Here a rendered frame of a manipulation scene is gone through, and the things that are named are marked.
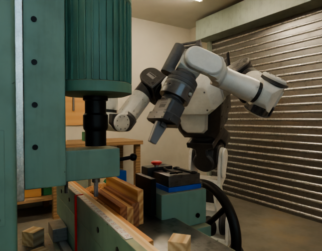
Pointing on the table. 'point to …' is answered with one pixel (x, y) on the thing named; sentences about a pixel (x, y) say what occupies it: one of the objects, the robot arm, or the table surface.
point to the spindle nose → (95, 120)
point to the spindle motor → (98, 48)
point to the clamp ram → (147, 192)
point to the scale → (101, 214)
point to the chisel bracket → (91, 163)
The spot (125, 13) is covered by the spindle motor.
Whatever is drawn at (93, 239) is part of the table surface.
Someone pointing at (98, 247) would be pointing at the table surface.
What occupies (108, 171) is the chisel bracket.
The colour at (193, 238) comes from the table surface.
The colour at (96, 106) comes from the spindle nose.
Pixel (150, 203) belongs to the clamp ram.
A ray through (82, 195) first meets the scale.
